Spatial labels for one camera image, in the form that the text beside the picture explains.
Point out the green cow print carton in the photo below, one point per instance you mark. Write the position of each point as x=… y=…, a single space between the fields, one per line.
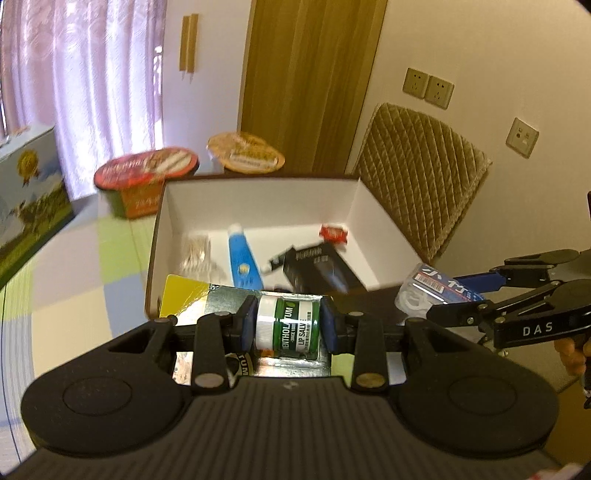
x=32 y=207

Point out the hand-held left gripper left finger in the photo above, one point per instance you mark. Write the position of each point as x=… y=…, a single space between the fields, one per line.
x=249 y=323

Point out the yellow green card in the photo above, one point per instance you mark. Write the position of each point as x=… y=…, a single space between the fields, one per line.
x=184 y=295

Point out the red lid noodle bowl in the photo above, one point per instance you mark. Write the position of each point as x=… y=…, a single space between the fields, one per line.
x=138 y=170

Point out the beige double wall socket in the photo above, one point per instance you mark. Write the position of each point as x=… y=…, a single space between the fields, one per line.
x=438 y=92
x=415 y=83

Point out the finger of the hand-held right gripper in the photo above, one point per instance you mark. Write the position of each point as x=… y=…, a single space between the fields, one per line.
x=480 y=280
x=461 y=314

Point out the cotton swab bag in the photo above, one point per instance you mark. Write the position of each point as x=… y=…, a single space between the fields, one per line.
x=196 y=254

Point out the wooden wall strip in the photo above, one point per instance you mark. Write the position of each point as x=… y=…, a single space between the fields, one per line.
x=188 y=44

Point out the orange lid noodle bowl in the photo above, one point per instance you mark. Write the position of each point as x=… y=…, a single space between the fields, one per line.
x=244 y=152

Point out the blue white tube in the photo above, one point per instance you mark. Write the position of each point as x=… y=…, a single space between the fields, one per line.
x=242 y=258

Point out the brown cardboard box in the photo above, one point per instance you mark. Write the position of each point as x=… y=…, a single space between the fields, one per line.
x=258 y=203

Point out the small green white jar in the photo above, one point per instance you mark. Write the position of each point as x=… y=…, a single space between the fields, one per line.
x=291 y=327

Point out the quilted tan chair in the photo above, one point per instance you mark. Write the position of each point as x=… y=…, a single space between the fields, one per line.
x=415 y=184

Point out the blue tissue packet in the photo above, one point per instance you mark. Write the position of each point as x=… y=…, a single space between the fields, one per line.
x=429 y=288

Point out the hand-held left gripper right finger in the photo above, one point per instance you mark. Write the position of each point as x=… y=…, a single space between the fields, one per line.
x=328 y=325

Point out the sheer pink curtain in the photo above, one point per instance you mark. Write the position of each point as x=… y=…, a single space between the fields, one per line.
x=83 y=92

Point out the wooden door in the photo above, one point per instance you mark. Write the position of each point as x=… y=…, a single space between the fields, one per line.
x=309 y=83

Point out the desktop with checked tablecloth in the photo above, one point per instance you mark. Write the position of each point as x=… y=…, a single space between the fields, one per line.
x=92 y=286

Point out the red candy packet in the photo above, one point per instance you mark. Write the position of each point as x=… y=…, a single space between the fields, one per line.
x=333 y=234

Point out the black product box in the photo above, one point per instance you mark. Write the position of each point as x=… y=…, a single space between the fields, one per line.
x=314 y=267

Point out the person's right hand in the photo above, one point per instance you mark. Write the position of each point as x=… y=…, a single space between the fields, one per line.
x=570 y=356

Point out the beige single wall plate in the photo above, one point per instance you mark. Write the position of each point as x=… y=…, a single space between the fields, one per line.
x=521 y=137

